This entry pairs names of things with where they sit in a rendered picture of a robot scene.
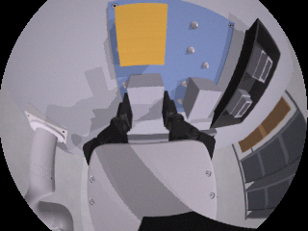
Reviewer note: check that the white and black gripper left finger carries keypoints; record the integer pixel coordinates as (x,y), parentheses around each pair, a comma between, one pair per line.
(120,124)

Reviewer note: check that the yellow-orange flat block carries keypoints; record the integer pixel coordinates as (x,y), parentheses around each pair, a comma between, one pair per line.
(141,31)

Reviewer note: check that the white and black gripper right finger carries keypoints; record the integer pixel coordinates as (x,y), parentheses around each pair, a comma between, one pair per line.
(181,129)

